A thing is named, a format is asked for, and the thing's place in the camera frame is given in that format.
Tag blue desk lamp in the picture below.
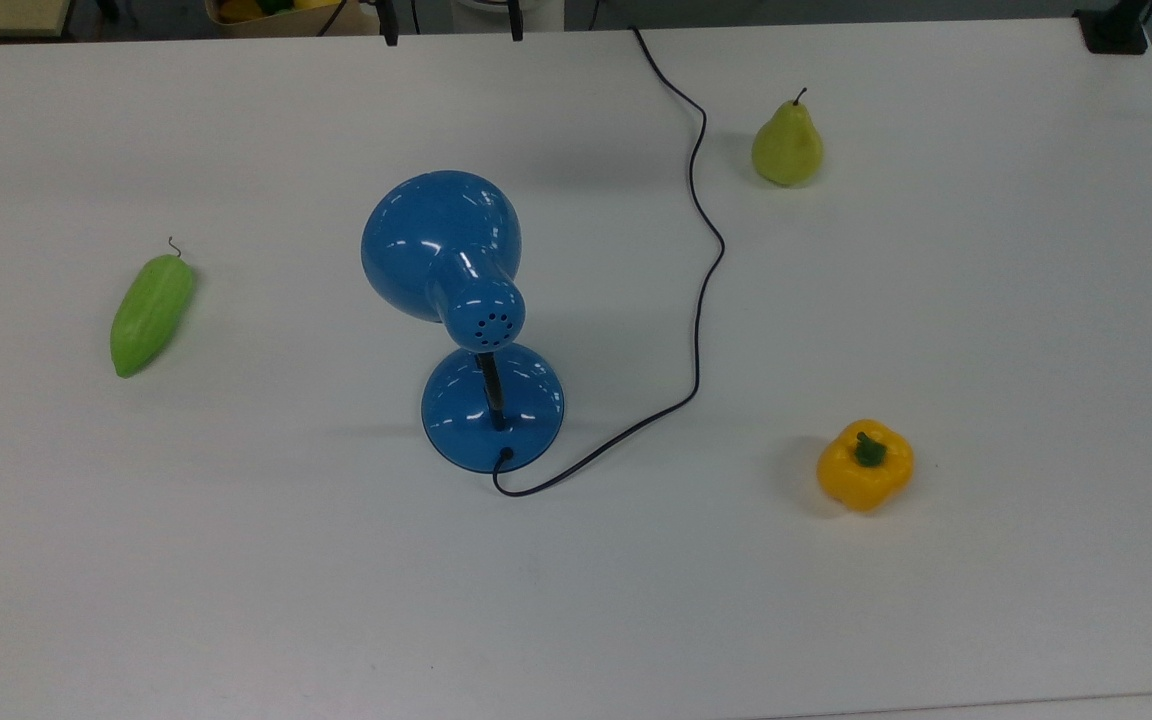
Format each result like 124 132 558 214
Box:
360 170 566 475

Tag black lamp power cable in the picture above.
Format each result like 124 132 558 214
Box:
492 26 727 498

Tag yellow bell pepper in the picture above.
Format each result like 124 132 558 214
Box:
816 419 915 513

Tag green pear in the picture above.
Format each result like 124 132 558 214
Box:
750 87 825 188

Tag yellow box with fruit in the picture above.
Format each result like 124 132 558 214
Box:
204 0 382 39

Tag black table clamp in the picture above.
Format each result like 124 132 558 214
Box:
1074 0 1152 55

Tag green cucumber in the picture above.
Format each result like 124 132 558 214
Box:
110 237 197 379

